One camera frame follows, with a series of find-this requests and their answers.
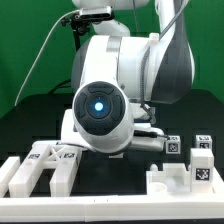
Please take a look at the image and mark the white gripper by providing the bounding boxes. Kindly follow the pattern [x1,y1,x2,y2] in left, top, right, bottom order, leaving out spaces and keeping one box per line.
[59,108,170,156]

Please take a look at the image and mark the white chair seat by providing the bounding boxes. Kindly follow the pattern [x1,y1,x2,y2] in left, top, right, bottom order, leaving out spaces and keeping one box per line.
[146,163,190,195]

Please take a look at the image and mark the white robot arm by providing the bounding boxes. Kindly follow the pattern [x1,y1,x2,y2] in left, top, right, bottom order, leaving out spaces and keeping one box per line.
[61,0,195,154]

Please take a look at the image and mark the white small chair part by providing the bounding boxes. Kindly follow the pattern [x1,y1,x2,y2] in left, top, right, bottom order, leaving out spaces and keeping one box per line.
[196,135,212,149]
[109,152,124,159]

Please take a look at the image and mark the white U-shaped fence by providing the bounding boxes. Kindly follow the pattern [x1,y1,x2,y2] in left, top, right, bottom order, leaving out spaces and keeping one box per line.
[0,157,224,222]

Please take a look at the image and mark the white chair back frame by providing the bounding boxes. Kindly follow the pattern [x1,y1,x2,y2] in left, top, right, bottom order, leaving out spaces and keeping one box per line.
[9,143,83,198]

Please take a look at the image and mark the black base cables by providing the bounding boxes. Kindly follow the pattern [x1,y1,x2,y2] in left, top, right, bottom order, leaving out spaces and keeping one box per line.
[48,78,73,95]

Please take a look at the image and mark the black camera stand pole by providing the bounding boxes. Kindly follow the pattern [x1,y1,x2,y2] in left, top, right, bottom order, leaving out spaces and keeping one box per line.
[61,18,90,50]

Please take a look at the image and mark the black camera on stand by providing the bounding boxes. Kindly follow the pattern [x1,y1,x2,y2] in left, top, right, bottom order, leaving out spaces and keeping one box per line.
[74,6,114,22]

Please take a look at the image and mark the white camera cable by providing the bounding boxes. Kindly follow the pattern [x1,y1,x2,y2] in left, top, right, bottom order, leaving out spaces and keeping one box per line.
[14,9,81,107]

